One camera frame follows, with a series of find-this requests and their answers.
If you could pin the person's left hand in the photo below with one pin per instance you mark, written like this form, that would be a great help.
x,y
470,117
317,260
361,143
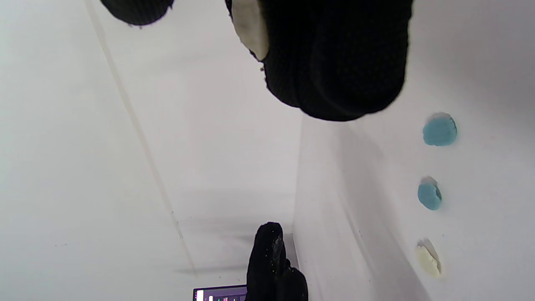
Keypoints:
x,y
271,267

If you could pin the person's right hand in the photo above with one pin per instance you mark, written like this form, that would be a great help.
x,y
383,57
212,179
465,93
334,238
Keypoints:
x,y
342,54

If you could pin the white plasticine ball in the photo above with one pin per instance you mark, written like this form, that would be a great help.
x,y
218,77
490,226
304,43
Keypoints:
x,y
251,27

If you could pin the blue plasticine ball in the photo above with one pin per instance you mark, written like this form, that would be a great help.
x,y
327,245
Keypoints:
x,y
439,131
429,196

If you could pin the white plasticine disc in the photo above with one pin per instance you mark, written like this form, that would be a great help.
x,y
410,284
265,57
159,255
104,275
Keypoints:
x,y
428,259

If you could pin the black framed screen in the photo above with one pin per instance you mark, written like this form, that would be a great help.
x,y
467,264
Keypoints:
x,y
219,294

